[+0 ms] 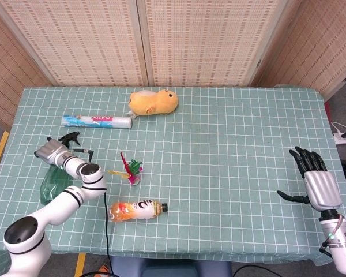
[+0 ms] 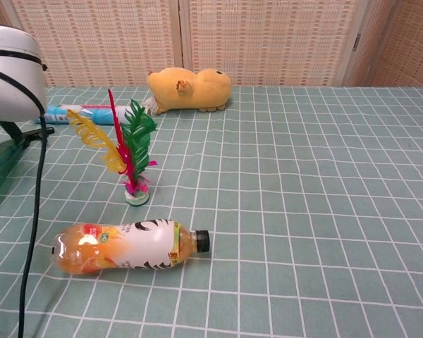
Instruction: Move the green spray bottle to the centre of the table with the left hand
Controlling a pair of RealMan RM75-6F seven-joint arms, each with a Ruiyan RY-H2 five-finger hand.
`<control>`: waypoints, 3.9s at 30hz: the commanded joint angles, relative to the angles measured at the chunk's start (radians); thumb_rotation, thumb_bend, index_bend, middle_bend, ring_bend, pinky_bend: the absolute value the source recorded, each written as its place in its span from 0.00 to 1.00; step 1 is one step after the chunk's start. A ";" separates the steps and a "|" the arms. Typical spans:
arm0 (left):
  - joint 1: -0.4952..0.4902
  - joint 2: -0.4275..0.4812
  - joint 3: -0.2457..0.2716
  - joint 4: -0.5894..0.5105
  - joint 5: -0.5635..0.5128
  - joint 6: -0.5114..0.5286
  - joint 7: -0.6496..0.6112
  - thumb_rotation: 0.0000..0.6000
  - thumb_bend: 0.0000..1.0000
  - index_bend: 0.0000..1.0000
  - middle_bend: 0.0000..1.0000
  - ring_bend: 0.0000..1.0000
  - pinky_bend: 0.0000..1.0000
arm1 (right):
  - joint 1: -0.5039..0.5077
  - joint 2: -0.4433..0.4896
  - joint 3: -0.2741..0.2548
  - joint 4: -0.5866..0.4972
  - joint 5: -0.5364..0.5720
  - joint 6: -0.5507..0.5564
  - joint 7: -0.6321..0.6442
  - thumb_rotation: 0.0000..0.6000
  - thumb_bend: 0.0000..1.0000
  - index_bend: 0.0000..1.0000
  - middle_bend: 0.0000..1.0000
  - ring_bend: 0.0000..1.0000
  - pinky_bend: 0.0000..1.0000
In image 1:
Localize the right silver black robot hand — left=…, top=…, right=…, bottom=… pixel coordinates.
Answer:
left=277, top=146, right=343, bottom=211

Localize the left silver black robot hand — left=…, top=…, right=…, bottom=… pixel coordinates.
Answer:
left=34, top=137, right=95, bottom=170

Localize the green spray bottle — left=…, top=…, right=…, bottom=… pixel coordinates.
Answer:
left=40, top=131, right=81, bottom=206

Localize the orange drink bottle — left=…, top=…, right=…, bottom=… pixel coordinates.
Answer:
left=108, top=199, right=169, bottom=223

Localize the plastic wrap roll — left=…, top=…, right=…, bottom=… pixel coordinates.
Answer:
left=61, top=115, right=133, bottom=130

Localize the colourful feather shuttlecock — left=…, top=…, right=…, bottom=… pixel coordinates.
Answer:
left=108, top=152, right=144, bottom=186

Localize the green checked tablecloth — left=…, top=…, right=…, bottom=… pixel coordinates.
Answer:
left=0, top=85, right=346, bottom=268

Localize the bamboo folding screen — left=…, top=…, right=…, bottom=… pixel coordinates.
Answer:
left=0, top=0, right=346, bottom=130

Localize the yellow plush toy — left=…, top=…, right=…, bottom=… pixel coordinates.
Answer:
left=127, top=89, right=179, bottom=118

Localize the orange cardboard box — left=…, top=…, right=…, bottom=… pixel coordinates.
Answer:
left=95, top=264, right=112, bottom=277

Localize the white power cable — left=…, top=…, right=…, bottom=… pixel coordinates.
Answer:
left=330, top=121, right=346, bottom=136

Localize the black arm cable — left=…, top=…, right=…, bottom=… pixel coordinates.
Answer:
left=80, top=192, right=115, bottom=277

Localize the black floor cable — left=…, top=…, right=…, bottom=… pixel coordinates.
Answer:
left=232, top=264, right=277, bottom=277

